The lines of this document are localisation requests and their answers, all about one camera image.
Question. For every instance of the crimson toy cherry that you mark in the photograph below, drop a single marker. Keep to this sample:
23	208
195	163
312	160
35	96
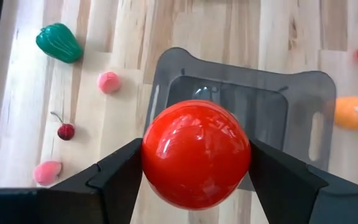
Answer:
66	132

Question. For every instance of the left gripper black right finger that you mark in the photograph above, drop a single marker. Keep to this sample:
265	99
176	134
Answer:
281	186

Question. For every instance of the red toy tomato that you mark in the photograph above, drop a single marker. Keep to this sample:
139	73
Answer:
194	155

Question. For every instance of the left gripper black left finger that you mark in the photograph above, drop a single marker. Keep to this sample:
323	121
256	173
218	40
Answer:
120	180

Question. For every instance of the grey translucent plastic tupperware container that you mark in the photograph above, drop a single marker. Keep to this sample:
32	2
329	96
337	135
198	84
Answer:
303	102

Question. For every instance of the orange sliceable toy fruit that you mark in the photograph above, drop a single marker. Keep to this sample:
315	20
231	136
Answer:
354	113

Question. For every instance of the green toy bell pepper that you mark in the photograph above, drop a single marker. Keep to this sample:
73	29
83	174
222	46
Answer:
59	43

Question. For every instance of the pink toy peach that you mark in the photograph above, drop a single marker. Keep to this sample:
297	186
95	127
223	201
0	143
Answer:
108	82
46	173

